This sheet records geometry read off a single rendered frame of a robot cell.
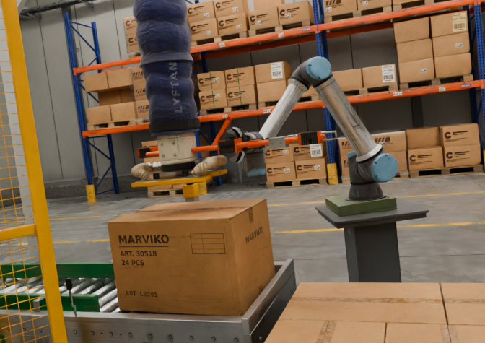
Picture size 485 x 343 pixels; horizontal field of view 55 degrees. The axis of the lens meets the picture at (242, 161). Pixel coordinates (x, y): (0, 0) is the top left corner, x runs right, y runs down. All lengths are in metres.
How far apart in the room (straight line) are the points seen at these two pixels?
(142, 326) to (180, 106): 0.90
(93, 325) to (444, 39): 8.00
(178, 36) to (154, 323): 1.16
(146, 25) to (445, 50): 7.49
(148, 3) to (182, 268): 1.10
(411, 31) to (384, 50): 1.39
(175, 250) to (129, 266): 0.25
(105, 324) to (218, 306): 0.46
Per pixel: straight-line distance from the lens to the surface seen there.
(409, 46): 9.07
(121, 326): 2.02
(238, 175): 10.82
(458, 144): 9.10
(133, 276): 2.12
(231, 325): 1.79
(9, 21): 2.02
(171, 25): 2.04
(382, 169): 2.46
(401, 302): 1.97
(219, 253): 1.86
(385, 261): 2.72
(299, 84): 2.47
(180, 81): 2.02
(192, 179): 1.92
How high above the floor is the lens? 1.29
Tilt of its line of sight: 4 degrees down
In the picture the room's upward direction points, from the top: 7 degrees counter-clockwise
